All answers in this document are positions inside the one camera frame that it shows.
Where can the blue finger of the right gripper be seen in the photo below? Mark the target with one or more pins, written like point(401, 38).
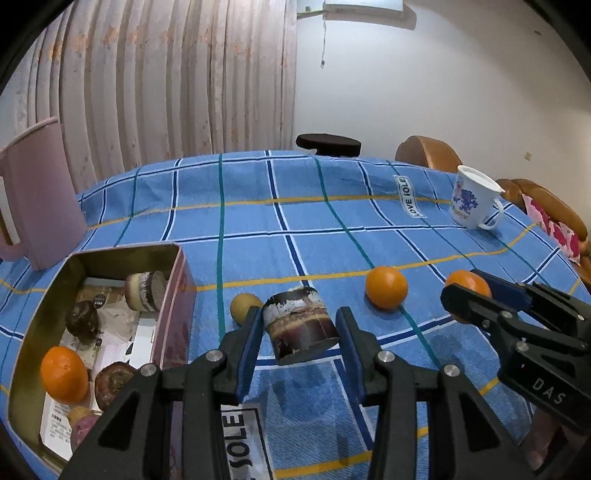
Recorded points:
point(554, 309)

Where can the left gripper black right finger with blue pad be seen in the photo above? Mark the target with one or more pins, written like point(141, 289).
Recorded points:
point(466, 438)

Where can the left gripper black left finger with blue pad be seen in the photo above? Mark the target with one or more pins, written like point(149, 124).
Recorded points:
point(132, 438)

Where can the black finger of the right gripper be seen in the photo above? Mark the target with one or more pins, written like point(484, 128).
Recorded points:
point(494, 319)

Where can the yellow-green longan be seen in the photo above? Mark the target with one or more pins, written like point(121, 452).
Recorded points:
point(76, 413)

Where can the brown chocolate cake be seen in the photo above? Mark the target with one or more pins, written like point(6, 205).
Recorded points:
point(110, 381)

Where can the large orange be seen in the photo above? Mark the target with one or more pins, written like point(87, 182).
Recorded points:
point(64, 375)

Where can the dark chocolate cake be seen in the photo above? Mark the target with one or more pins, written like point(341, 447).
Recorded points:
point(83, 322)

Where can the cream topped cake roll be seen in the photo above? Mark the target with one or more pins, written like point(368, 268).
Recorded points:
point(144, 291)

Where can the layered cake roll dark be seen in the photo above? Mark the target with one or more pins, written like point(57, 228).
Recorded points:
point(299, 325)

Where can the dark purple round fruit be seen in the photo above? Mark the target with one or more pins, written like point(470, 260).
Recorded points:
point(81, 428)

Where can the person's right hand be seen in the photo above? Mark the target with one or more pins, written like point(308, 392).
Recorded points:
point(536, 444)

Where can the orange mandarin right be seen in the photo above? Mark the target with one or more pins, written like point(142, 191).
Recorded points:
point(469, 280)

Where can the orange mandarin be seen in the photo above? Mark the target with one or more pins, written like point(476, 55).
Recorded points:
point(386, 287)
point(469, 280)

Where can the pink floral cloth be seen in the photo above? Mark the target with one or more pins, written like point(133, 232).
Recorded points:
point(563, 235)

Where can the brown leather sofa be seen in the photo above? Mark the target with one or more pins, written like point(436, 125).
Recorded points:
point(558, 211)

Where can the orange mandarin middle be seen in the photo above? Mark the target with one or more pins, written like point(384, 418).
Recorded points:
point(386, 287)

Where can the white mug blue print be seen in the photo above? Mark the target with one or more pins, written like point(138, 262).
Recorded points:
point(476, 200)

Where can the paper leaflet in tin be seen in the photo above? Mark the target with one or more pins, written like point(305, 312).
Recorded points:
point(125, 335)

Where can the pink metal tin box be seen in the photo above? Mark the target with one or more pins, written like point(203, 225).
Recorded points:
point(42, 323)

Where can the brown leather chair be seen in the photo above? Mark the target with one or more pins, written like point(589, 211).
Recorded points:
point(429, 153)

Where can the green-brown longan far left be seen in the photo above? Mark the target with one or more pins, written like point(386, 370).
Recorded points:
point(240, 305)

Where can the black round stool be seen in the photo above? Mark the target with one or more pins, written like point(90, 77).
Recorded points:
point(329, 144)

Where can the pink plastic pitcher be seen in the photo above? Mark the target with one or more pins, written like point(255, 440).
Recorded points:
point(41, 219)

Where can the white air conditioner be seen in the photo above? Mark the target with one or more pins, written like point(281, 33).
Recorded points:
point(375, 8)

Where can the pink patterned curtain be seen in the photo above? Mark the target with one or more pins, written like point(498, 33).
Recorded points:
point(137, 82)

